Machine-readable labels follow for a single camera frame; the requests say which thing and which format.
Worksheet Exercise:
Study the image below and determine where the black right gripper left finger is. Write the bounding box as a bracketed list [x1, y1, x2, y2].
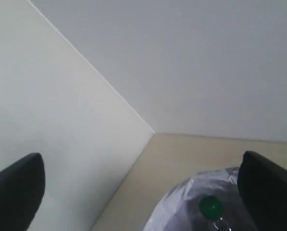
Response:
[0, 153, 45, 231]

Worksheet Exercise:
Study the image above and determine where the clear water bottle green cap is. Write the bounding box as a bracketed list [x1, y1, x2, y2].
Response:
[199, 195, 232, 231]

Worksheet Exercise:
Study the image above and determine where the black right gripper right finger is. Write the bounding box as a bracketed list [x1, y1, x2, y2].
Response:
[237, 151, 287, 231]

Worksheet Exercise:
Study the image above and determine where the white plastic bin liner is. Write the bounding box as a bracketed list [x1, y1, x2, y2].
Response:
[143, 167, 257, 231]

